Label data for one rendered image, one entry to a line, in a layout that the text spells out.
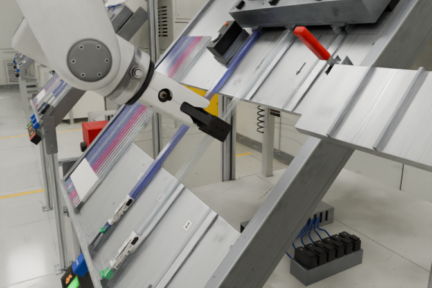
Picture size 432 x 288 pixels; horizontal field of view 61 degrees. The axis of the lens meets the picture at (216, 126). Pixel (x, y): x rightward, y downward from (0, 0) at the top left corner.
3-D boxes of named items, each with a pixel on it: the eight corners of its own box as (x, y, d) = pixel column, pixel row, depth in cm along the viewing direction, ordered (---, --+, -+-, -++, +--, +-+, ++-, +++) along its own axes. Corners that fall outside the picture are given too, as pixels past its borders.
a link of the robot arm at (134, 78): (143, 45, 48) (162, 58, 50) (125, 44, 56) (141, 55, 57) (112, 101, 48) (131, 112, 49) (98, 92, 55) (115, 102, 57)
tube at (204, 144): (108, 280, 57) (103, 278, 56) (107, 275, 58) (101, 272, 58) (293, 34, 64) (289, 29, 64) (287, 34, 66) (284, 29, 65)
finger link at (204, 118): (208, 114, 51) (217, 122, 57) (164, 91, 54) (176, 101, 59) (204, 122, 51) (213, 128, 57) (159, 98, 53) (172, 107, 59)
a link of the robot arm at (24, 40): (143, 49, 47) (126, 42, 55) (42, -16, 40) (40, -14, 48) (108, 105, 48) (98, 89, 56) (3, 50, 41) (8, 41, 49)
